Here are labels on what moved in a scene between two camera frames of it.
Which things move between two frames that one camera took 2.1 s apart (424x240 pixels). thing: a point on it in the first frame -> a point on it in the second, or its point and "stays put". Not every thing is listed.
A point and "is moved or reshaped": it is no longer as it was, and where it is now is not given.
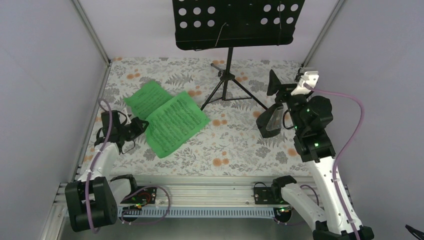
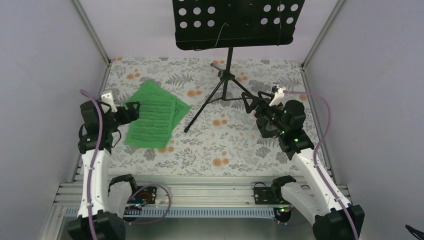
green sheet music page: (172, 125) is moved or reshaped
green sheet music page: (147, 99) -> (149, 88)
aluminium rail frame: (192, 196) stays put
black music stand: (224, 24) stays put
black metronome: (270, 122) stays put
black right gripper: (274, 85) -> (255, 100)
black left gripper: (139, 130) -> (134, 115)
